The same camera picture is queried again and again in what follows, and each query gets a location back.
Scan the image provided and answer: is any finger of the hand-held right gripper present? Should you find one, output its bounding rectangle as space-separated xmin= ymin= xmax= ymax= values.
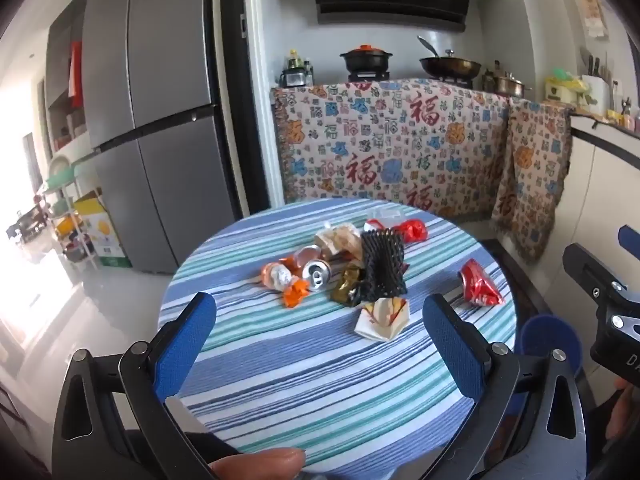
xmin=618 ymin=224 xmax=640 ymax=262
xmin=562 ymin=242 xmax=640 ymax=312

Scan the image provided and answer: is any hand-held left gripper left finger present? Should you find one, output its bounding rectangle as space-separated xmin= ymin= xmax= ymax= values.
xmin=51 ymin=291 xmax=236 ymax=480

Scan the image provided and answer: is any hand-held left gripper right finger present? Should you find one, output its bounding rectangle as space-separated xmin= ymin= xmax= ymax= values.
xmin=422 ymin=294 xmax=587 ymax=480

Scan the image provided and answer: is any crushed red can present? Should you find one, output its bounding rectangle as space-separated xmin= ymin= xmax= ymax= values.
xmin=459 ymin=258 xmax=506 ymax=308

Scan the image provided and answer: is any white paper wrapper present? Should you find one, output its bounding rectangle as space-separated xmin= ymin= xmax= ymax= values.
xmin=354 ymin=297 xmax=409 ymax=344

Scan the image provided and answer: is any blue trash bin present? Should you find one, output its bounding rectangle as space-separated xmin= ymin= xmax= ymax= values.
xmin=517 ymin=314 xmax=583 ymax=380

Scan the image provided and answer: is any black foam net sleeve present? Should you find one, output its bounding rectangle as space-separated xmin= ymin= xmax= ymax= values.
xmin=360 ymin=227 xmax=409 ymax=304

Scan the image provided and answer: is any crushed orange white bottle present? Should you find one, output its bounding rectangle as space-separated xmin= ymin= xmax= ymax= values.
xmin=259 ymin=259 xmax=295 ymax=292

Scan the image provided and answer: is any gold foil wrapper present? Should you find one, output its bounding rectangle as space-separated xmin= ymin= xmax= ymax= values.
xmin=329 ymin=265 xmax=367 ymax=307

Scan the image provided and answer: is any red plastic bag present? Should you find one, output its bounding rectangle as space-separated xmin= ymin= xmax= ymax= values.
xmin=394 ymin=218 xmax=429 ymax=244

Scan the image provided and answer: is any small orange wrapper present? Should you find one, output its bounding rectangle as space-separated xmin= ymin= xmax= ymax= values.
xmin=282 ymin=280 xmax=309 ymax=309

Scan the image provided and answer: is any crushed orange can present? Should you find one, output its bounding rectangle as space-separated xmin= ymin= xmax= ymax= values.
xmin=292 ymin=244 xmax=333 ymax=293

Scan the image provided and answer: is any beige snack packet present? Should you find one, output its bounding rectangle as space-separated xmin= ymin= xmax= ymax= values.
xmin=314 ymin=224 xmax=364 ymax=262

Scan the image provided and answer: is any person's right hand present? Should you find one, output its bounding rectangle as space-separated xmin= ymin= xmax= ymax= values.
xmin=606 ymin=377 xmax=640 ymax=442

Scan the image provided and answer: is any person's left hand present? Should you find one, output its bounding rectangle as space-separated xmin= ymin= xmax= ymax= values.
xmin=209 ymin=447 xmax=307 ymax=480

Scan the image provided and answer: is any white kitchen counter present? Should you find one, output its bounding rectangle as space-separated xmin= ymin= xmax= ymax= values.
xmin=560 ymin=109 xmax=640 ymax=311

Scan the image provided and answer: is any small printed blanket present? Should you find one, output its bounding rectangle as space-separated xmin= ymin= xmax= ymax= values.
xmin=490 ymin=97 xmax=574 ymax=264

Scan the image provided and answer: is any round table with striped cloth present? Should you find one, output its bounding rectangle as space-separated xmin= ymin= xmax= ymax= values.
xmin=157 ymin=197 xmax=518 ymax=476

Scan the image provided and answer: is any yellow cardboard box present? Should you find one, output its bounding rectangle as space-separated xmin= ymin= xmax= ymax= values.
xmin=74 ymin=191 xmax=134 ymax=269

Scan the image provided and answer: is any white knife holder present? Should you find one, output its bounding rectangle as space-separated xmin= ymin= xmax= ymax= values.
xmin=579 ymin=46 xmax=613 ymax=112

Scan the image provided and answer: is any green yellow container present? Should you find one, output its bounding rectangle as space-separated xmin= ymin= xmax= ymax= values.
xmin=544 ymin=69 xmax=596 ymax=107

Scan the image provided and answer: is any steel pot with lid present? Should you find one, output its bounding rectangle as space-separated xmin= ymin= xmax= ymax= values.
xmin=481 ymin=71 xmax=532 ymax=99

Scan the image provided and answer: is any green shelf rack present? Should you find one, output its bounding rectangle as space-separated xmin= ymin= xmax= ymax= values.
xmin=41 ymin=156 xmax=101 ymax=272

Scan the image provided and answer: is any large printed blanket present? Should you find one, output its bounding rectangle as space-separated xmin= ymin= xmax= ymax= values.
xmin=270 ymin=77 xmax=514 ymax=222

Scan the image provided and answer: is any grey refrigerator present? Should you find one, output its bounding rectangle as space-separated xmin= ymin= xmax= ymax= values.
xmin=81 ymin=0 xmax=242 ymax=276

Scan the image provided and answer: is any dark wok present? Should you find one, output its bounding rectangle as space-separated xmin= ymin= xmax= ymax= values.
xmin=417 ymin=35 xmax=482 ymax=80

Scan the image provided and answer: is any red hanging cloth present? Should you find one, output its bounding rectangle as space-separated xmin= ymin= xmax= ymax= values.
xmin=69 ymin=41 xmax=84 ymax=109

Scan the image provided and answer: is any blender with bottles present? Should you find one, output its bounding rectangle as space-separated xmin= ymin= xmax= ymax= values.
xmin=277 ymin=49 xmax=316 ymax=89

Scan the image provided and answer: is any black clay pot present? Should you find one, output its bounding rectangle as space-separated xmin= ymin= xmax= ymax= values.
xmin=340 ymin=44 xmax=392 ymax=75

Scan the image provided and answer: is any wall paper note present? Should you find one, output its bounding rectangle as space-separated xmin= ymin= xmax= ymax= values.
xmin=579 ymin=0 xmax=609 ymax=39

